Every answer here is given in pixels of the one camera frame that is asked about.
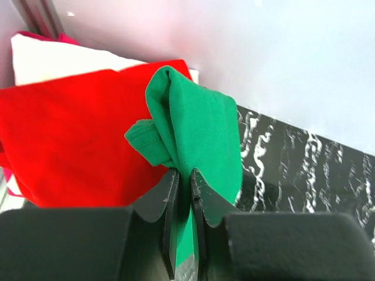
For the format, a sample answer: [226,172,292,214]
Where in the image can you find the black marble pattern mat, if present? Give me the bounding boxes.
[236,107,374,239]

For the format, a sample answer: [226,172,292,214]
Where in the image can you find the green t shirt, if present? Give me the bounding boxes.
[125,66,243,266]

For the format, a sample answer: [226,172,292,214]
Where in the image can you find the left aluminium corner post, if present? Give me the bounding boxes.
[11,0,64,39]

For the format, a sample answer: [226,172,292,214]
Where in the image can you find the folded white t shirt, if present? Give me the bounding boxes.
[11,34,200,86]

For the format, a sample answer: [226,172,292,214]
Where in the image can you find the folded magenta t shirt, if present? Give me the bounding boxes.
[18,31,80,46]

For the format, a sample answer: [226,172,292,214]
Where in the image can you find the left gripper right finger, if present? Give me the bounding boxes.
[190,169,374,280]

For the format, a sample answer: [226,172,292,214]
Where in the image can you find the folded red t shirt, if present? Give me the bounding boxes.
[1,59,189,207]

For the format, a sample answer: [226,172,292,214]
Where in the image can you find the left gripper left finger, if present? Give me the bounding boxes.
[1,169,180,280]

